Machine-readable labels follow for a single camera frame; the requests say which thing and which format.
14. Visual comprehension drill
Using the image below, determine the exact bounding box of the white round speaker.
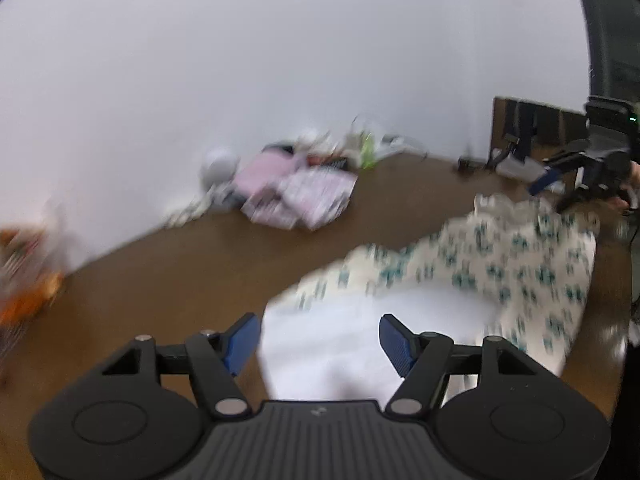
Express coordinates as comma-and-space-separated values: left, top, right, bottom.
200, 148, 240, 191

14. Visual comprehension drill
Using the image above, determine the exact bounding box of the person right hand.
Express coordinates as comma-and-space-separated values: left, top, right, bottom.
605, 162, 640, 214

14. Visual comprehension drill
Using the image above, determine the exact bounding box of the small black box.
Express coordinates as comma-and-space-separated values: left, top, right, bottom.
262, 143, 295, 156

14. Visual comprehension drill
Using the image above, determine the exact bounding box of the cream green floral garment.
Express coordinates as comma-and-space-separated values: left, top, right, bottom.
257, 194, 600, 403

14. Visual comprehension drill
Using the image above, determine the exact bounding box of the white hair clip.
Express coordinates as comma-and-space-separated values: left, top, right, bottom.
164, 193, 217, 229

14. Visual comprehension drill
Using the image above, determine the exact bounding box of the dark red tissue box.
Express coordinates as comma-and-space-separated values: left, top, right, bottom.
307, 155, 350, 171

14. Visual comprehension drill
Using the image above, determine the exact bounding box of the plastic snack bag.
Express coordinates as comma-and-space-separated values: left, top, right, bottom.
1, 226, 65, 328

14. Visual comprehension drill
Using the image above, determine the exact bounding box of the pink folded garment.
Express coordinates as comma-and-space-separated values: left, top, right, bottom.
232, 150, 307, 198

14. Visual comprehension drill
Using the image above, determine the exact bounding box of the dark wooden board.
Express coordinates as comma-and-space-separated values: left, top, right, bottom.
487, 96, 588, 169

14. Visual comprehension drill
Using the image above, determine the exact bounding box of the pink floral ruffled dress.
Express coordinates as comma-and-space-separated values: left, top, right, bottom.
241, 166, 358, 231

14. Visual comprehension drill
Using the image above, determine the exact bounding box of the green spray bottle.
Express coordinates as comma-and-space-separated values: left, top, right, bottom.
360, 131, 376, 169

